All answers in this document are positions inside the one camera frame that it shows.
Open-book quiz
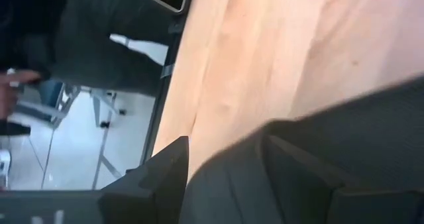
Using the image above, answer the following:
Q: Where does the black foam slide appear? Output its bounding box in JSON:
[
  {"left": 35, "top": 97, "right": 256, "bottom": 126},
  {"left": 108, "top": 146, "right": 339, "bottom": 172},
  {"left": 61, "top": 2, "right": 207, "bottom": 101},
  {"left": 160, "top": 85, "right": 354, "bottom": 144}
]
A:
[{"left": 178, "top": 73, "right": 424, "bottom": 224}]

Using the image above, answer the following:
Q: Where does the grey metal chair frame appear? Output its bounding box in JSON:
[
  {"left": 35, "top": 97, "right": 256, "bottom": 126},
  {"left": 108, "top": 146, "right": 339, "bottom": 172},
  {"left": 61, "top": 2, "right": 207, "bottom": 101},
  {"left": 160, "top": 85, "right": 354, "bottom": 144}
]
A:
[{"left": 15, "top": 81, "right": 127, "bottom": 190}]

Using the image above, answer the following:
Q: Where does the black table frame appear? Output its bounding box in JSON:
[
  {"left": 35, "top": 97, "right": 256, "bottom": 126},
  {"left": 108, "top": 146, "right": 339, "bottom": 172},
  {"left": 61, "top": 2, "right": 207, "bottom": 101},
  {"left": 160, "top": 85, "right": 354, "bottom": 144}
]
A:
[{"left": 140, "top": 11, "right": 187, "bottom": 167}]

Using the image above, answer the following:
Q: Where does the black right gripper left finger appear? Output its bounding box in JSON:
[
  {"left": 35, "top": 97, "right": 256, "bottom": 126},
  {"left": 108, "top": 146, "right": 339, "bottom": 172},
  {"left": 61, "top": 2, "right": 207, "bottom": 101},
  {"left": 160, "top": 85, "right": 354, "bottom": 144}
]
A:
[{"left": 97, "top": 136, "right": 189, "bottom": 224}]

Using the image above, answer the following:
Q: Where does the person's hand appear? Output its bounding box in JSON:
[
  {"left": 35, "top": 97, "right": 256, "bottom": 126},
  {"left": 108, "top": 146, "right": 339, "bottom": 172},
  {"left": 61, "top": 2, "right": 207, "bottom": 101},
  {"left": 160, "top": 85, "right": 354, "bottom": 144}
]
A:
[{"left": 0, "top": 68, "right": 41, "bottom": 121}]

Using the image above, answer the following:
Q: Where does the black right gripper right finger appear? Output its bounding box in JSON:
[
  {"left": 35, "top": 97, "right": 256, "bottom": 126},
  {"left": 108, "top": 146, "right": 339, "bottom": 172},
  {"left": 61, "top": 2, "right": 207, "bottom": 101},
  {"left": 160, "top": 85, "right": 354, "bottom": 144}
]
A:
[{"left": 261, "top": 134, "right": 424, "bottom": 224}]

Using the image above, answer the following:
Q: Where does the person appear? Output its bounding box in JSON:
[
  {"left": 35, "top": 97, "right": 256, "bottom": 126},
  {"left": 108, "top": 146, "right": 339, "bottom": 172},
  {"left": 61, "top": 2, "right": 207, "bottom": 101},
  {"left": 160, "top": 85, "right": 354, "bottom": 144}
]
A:
[{"left": 0, "top": 0, "right": 186, "bottom": 97}]

